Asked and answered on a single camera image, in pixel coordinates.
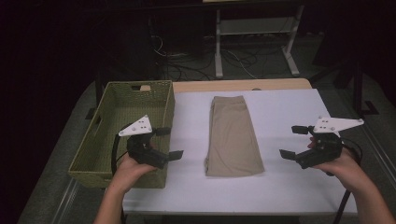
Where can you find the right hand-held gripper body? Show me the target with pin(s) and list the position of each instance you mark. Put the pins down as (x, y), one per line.
(323, 151)

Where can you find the white desk frame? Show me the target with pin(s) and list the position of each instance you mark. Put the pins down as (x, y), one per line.
(255, 26)

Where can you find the person's right hand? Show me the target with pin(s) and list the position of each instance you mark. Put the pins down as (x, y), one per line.
(348, 171)

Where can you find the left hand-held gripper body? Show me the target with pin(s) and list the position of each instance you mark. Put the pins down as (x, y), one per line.
(146, 155)

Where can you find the wooden table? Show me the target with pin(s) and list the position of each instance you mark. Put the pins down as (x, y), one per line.
(243, 85)

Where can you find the person's left hand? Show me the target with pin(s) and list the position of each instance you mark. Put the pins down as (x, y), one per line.
(127, 172)

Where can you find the green woven basket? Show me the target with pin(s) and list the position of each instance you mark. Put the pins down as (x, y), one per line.
(120, 102)

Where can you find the black metal stand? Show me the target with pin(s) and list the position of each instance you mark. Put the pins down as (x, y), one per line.
(358, 90)

